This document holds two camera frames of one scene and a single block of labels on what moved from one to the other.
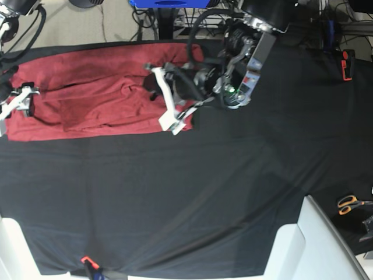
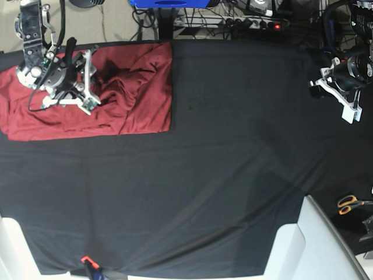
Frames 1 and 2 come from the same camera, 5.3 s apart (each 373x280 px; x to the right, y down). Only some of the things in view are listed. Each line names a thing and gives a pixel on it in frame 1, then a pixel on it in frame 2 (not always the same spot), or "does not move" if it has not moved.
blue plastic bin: [169, 4] does not move
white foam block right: [313, 248] does not move
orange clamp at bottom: [93, 264] does not move
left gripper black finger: [150, 83] → [317, 91]
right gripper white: [19, 101] → [87, 102]
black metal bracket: [368, 223] does not move
